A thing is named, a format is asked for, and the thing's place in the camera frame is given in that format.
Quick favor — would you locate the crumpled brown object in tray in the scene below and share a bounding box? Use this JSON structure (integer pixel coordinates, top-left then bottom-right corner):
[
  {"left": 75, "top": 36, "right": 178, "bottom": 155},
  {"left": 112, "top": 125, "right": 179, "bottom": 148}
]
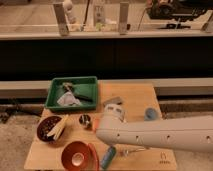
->
[{"left": 62, "top": 82, "right": 74, "bottom": 92}]

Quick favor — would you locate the green plastic tray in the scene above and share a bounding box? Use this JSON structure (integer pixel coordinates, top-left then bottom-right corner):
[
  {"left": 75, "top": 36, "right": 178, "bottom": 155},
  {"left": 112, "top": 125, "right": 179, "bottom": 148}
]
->
[{"left": 45, "top": 76, "right": 98, "bottom": 112}]

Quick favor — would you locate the grey metal bracket right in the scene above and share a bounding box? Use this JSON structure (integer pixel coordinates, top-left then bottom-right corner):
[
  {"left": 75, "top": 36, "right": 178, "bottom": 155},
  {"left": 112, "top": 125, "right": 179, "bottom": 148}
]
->
[{"left": 118, "top": 2, "right": 129, "bottom": 35}]

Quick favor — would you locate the red bowl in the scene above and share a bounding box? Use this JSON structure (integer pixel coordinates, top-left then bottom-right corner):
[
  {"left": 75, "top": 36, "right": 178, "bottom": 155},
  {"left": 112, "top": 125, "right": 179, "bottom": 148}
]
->
[{"left": 61, "top": 141, "right": 92, "bottom": 171}]

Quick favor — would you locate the black tool in tray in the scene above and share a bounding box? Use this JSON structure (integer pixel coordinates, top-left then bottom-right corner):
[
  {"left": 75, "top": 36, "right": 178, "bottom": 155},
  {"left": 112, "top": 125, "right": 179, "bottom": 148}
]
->
[{"left": 74, "top": 87, "right": 93, "bottom": 102}]

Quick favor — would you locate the grey rectangular block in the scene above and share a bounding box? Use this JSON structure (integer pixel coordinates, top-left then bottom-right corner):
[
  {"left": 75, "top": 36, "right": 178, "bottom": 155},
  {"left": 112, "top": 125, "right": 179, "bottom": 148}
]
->
[{"left": 103, "top": 97, "right": 123, "bottom": 107}]

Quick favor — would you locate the grey metal bracket left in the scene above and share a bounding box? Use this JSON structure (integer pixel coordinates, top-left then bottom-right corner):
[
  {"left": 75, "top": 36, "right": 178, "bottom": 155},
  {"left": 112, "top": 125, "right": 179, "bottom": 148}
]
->
[{"left": 53, "top": 2, "right": 69, "bottom": 36}]

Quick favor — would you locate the blue cup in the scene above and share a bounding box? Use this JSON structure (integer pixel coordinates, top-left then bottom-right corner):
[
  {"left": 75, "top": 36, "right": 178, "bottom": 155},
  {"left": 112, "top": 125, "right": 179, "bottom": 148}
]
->
[{"left": 144, "top": 108, "right": 158, "bottom": 121}]

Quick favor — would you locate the orange fruit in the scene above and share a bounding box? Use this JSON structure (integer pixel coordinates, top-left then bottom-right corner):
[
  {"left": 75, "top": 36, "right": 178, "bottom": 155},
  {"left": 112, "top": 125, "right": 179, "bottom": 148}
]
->
[{"left": 92, "top": 119, "right": 100, "bottom": 132}]

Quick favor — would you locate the black machine in background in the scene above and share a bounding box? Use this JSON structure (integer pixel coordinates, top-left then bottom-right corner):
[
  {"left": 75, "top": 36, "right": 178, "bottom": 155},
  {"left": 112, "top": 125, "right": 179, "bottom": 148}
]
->
[{"left": 146, "top": 0, "right": 213, "bottom": 22}]

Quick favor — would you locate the small metal cup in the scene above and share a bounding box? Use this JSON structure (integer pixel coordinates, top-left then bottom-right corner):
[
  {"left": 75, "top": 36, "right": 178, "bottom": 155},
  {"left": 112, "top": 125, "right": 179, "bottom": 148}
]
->
[{"left": 79, "top": 114, "right": 92, "bottom": 129}]

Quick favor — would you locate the grey cloth in tray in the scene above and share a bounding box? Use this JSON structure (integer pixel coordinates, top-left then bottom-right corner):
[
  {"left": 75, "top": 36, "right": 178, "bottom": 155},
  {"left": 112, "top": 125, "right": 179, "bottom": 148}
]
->
[{"left": 57, "top": 92, "right": 81, "bottom": 106}]

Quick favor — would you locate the dark brown bowl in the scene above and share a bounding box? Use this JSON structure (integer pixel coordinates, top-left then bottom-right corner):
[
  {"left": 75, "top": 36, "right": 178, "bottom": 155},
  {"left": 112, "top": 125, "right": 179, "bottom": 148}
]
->
[{"left": 37, "top": 116, "right": 61, "bottom": 142}]

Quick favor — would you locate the silver fork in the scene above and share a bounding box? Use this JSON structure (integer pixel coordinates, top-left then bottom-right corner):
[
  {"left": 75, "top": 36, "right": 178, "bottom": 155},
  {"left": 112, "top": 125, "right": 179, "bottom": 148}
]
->
[{"left": 119, "top": 148, "right": 149, "bottom": 157}]

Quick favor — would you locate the wooden board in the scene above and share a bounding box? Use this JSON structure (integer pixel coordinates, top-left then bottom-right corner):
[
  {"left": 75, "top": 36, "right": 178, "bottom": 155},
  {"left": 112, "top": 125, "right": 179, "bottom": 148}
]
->
[{"left": 24, "top": 83, "right": 177, "bottom": 171}]

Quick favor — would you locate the wooden chopsticks bundle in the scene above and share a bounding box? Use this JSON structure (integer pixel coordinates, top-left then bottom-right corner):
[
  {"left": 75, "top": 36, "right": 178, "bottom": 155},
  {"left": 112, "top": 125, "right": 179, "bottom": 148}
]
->
[{"left": 47, "top": 115, "right": 68, "bottom": 140}]

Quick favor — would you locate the red plate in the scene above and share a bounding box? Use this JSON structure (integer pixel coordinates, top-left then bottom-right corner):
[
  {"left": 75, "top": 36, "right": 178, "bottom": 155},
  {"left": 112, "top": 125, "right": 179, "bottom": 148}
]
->
[{"left": 88, "top": 143, "right": 100, "bottom": 171}]

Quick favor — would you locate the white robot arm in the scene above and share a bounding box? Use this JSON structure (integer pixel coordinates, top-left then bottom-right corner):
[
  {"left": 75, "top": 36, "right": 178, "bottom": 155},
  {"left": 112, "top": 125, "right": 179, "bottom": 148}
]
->
[{"left": 96, "top": 104, "right": 213, "bottom": 153}]

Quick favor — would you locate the grey metal bracket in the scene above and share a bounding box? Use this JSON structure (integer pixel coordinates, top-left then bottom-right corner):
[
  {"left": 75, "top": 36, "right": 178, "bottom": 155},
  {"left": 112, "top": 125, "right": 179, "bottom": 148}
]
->
[
  {"left": 118, "top": 2, "right": 129, "bottom": 35},
  {"left": 53, "top": 2, "right": 69, "bottom": 36}
]

